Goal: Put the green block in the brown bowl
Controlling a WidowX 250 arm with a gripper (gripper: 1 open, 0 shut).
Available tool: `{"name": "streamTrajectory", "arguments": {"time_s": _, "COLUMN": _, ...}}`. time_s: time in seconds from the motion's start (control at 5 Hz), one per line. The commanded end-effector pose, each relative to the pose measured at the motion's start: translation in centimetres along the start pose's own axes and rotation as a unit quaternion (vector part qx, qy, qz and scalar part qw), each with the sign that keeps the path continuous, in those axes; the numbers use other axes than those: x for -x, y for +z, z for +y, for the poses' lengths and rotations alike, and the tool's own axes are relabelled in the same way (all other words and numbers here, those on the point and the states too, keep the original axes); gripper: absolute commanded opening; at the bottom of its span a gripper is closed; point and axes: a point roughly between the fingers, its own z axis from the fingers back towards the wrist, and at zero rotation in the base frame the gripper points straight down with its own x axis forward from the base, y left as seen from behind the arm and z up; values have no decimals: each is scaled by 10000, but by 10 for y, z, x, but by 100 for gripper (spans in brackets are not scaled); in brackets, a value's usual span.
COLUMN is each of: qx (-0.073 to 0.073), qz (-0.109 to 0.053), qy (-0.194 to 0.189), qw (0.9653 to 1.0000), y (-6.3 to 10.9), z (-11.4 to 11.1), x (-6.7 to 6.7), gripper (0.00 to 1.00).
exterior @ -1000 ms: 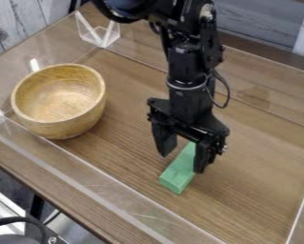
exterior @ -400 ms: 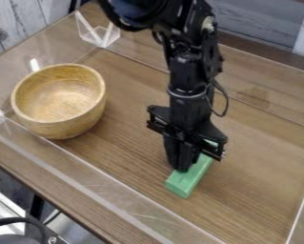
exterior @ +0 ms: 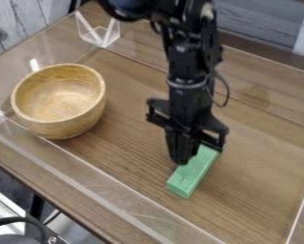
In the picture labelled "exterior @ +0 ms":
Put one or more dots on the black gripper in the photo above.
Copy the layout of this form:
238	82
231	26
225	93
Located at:
186	117

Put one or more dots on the clear acrylic tray wall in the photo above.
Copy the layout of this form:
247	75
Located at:
105	177

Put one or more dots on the black bracket with screw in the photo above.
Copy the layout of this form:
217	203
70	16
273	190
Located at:
42	233

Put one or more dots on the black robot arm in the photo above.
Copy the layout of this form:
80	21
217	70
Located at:
186	24

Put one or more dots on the green wooden block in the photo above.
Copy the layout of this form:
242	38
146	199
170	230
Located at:
189	175

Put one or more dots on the brown wooden bowl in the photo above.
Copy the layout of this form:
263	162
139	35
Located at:
59	101

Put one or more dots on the black metal table leg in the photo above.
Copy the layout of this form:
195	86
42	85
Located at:
36	207

